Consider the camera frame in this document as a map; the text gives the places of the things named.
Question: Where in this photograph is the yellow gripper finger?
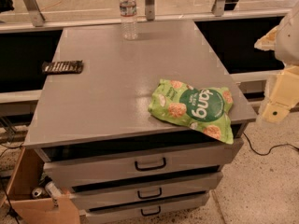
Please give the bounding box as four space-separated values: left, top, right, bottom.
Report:
254 26 278 51
261 66 299 123

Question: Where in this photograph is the clear plastic water bottle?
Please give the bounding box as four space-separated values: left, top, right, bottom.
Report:
119 0 137 40

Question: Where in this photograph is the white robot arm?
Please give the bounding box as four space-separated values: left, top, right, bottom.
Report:
254 2 299 123

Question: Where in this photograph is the green rice chip bag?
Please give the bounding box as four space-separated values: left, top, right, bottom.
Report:
148 79 234 145

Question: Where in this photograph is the white bottle in box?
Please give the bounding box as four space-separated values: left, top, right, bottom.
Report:
45 181 62 199

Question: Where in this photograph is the grey drawer cabinet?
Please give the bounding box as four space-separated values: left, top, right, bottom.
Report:
23 20 258 224

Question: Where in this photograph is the bottom grey drawer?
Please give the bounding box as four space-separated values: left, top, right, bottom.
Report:
86 192 209 224

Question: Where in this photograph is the grey drawer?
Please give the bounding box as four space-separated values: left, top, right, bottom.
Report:
44 138 243 188
86 192 209 224
70 172 222 210

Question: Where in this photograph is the dark chocolate bar wrapper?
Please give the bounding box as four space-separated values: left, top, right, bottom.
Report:
42 61 83 75

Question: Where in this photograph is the middle grey drawer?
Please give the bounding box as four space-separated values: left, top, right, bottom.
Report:
70 172 222 210

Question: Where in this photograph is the top grey drawer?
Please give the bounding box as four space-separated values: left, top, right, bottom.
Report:
44 138 243 188

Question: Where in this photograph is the silver soda can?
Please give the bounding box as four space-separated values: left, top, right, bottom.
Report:
32 187 48 200

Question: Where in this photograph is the cardboard box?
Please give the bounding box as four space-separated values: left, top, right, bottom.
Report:
7 147 80 224

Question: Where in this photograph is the black floor cable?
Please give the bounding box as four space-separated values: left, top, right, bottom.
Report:
242 132 299 157

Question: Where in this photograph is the right metal rail bracket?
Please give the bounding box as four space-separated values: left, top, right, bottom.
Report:
212 0 226 17

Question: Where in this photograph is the metal rail bracket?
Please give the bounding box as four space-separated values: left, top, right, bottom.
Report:
23 0 45 27
145 0 155 21
212 0 226 17

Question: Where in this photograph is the middle metal rail bracket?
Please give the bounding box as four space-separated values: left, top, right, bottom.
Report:
145 0 155 21

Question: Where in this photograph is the left metal rail bracket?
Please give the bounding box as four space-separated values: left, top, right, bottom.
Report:
23 0 45 27

